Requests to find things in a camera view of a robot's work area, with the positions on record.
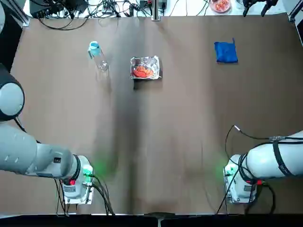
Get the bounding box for pink plate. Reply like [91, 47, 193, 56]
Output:
[209, 0, 232, 13]

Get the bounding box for black tripod stand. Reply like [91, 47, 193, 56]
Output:
[242, 0, 273, 17]

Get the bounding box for silver aluminium post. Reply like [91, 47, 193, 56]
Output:
[152, 0, 162, 22]

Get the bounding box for red orange food pieces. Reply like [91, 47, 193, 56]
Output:
[132, 65, 153, 78]

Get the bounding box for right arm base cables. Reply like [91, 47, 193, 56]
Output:
[216, 182, 276, 215]

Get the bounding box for red cooked shrimp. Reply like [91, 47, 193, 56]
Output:
[213, 0, 229, 10]

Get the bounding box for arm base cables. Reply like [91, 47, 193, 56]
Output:
[54, 174, 116, 216]
[216, 182, 276, 215]

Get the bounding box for black cable silver plug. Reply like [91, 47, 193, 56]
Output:
[224, 125, 303, 166]

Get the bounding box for aluminum foil pan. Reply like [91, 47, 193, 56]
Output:
[129, 55, 163, 80]

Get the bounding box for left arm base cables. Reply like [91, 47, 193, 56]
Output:
[54, 174, 116, 216]

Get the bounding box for black looped router cable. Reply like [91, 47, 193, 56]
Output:
[37, 16, 89, 31]

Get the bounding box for black power brick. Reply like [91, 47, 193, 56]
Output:
[64, 0, 88, 14]

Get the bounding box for aluminium corner frame post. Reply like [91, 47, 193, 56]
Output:
[287, 0, 303, 23]
[14, 0, 30, 27]

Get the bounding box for clear bottle light blue cap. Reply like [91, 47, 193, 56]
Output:
[88, 41, 109, 71]

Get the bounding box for blue dishcloth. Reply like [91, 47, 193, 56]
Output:
[214, 37, 239, 64]

